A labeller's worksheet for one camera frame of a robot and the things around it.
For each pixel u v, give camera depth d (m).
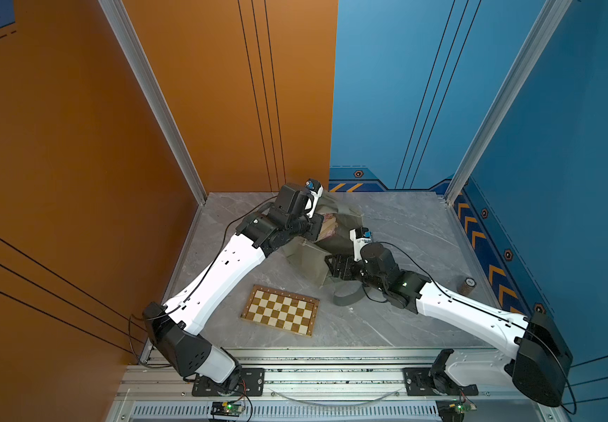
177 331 0.40
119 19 0.71
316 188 0.62
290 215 0.52
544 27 0.72
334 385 0.74
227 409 0.71
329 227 1.02
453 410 0.71
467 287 0.86
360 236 0.69
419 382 0.72
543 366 0.40
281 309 0.85
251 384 0.73
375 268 0.58
